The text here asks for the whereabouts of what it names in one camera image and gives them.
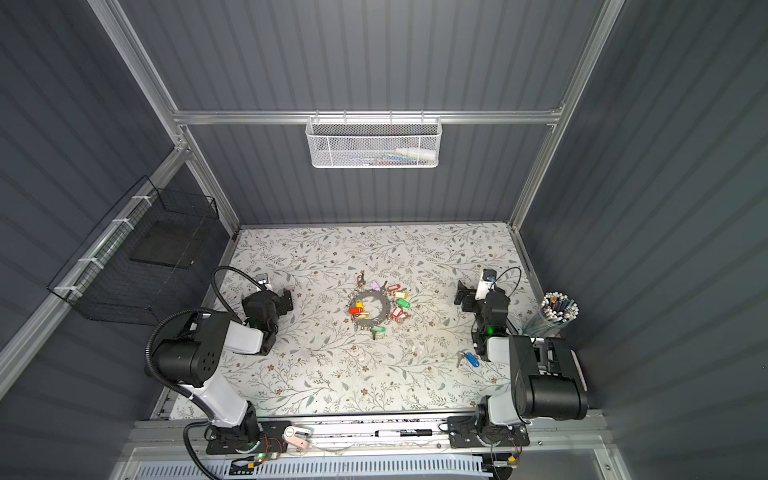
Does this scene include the large keyring with coloured keys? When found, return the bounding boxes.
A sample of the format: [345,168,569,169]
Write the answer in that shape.
[346,270,411,341]

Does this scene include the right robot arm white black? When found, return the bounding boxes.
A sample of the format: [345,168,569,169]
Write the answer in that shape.
[446,280,588,449]

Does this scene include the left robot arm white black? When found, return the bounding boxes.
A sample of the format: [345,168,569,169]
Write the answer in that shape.
[144,289,293,450]

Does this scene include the clear cup of pens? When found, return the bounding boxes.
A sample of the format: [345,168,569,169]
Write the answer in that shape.
[522,292,580,338]

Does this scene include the black marker pen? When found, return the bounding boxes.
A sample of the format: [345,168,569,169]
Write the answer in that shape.
[374,429,433,438]

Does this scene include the white bottle in basket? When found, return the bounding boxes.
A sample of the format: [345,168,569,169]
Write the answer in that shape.
[395,147,438,164]

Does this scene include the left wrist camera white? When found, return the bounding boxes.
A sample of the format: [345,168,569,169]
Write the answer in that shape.
[254,273,272,291]

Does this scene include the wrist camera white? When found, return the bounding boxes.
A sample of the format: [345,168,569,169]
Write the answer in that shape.
[254,273,272,291]
[475,268,497,300]

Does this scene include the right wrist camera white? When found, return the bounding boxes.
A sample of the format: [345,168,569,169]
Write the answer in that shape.
[475,268,497,300]

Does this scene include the black wire mesh basket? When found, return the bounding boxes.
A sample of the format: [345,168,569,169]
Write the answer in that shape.
[48,183,221,326]

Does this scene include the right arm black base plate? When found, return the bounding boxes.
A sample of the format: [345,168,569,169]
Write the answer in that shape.
[442,415,530,449]

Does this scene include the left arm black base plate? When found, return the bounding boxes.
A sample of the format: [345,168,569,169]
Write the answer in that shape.
[204,421,292,455]

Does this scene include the white wire mesh basket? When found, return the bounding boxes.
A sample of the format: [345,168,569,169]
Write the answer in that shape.
[305,118,443,169]

